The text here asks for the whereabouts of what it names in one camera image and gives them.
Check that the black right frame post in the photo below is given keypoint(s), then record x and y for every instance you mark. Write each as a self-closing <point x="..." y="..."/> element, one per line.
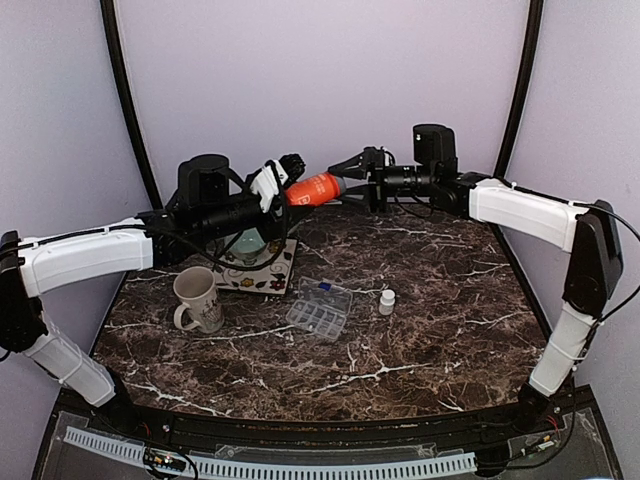
<point x="521" y="88"/>

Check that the clear plastic pill organizer box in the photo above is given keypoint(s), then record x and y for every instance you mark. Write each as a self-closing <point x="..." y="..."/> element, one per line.
<point x="321" y="308"/>

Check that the beige printed ceramic mug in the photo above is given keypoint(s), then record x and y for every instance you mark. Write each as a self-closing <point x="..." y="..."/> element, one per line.
<point x="200" y="308"/>

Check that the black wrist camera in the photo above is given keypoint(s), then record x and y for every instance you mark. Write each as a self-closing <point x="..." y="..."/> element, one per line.
<point x="203" y="180"/>
<point x="434" y="147"/>

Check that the square floral ceramic plate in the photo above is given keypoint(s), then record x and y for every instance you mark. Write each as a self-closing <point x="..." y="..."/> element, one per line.
<point x="272" y="279"/>

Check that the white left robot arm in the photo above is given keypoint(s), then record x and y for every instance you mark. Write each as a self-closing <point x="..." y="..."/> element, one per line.
<point x="158" y="238"/>

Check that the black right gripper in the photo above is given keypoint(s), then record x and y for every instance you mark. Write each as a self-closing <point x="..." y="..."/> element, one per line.
<point x="372" y="194"/>

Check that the black frame post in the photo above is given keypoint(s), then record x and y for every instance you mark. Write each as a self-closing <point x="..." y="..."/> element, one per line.
<point x="521" y="88"/>
<point x="123" y="88"/>

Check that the small white pill bottle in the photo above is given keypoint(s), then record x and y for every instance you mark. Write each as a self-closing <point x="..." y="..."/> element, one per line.
<point x="387" y="302"/>

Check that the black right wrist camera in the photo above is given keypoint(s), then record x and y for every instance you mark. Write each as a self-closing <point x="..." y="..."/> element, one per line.
<point x="434" y="147"/>

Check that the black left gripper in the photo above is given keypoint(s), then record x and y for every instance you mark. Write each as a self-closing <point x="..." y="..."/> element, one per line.
<point x="278" y="222"/>

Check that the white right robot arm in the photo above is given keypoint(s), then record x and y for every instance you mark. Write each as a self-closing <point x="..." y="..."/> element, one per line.
<point x="586" y="232"/>

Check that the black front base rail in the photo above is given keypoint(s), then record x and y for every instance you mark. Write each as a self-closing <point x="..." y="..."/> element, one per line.
<point x="329" y="420"/>

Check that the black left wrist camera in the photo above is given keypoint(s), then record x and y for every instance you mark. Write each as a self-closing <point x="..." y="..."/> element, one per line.
<point x="203" y="180"/>

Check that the black left frame post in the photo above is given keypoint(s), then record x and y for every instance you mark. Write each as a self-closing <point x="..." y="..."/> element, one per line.
<point x="123" y="88"/>

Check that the orange bottle with grey lid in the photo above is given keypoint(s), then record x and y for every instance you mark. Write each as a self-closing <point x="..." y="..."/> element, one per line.
<point x="316" y="190"/>

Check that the teal striped ceramic bowl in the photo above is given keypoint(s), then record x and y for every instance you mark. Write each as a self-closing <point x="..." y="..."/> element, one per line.
<point x="248" y="247"/>

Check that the white slotted cable duct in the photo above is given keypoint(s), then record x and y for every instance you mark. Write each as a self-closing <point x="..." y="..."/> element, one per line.
<point x="234" y="462"/>

